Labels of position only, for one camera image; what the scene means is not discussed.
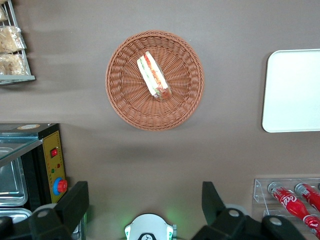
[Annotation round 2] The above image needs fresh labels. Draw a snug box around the triangular sandwich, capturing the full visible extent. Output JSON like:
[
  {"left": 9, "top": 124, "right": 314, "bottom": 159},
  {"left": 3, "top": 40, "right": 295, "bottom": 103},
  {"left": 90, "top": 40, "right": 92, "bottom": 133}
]
[{"left": 136, "top": 50, "right": 172, "bottom": 102}]

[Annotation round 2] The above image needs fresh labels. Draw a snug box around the brown round wicker basket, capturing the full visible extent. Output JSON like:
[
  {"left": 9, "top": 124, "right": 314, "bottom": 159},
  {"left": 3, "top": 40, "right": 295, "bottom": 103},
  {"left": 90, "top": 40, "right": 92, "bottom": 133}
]
[{"left": 104, "top": 29, "right": 205, "bottom": 132}]

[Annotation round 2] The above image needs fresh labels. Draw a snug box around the red cola bottle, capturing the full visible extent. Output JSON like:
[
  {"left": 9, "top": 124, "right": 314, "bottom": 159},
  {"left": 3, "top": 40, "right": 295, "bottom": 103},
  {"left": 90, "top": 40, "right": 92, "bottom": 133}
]
[
  {"left": 294, "top": 182, "right": 320, "bottom": 213},
  {"left": 267, "top": 181, "right": 320, "bottom": 238}
]

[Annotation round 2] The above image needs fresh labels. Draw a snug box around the black food warmer yellow panel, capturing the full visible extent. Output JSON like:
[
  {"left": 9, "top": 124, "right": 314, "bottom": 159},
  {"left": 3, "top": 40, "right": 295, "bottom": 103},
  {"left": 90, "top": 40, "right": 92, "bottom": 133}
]
[{"left": 0, "top": 122, "right": 69, "bottom": 226}]

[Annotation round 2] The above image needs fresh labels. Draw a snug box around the white left robot arm base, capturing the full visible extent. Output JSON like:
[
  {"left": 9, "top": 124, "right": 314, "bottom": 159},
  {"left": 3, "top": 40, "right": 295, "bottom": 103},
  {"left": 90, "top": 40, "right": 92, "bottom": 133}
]
[{"left": 124, "top": 212, "right": 177, "bottom": 240}]

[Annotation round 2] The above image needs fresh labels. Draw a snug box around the white plastic tray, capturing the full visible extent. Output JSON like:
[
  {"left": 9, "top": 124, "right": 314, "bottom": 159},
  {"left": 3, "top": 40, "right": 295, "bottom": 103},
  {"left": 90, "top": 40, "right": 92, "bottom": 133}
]
[{"left": 261, "top": 48, "right": 320, "bottom": 133}]

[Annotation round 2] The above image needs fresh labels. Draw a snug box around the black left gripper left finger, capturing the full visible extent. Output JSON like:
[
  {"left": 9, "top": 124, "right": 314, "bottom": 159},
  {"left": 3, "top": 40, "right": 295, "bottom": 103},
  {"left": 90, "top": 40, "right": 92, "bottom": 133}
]
[{"left": 0, "top": 181, "right": 90, "bottom": 240}]

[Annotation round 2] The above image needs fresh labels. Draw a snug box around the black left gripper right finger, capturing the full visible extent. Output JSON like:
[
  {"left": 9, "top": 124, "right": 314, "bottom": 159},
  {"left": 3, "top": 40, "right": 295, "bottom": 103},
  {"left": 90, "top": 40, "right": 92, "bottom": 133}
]
[{"left": 191, "top": 181, "right": 306, "bottom": 240}]

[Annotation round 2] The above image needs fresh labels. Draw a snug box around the grey wire rack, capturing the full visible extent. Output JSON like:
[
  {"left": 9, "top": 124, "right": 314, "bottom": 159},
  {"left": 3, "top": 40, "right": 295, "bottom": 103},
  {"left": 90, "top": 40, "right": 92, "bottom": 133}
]
[{"left": 0, "top": 0, "right": 36, "bottom": 86}]

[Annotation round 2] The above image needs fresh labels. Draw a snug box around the clear acrylic bottle holder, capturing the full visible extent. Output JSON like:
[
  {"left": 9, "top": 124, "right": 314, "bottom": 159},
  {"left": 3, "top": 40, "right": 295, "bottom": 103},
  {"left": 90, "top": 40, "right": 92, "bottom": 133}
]
[{"left": 251, "top": 177, "right": 320, "bottom": 240}]

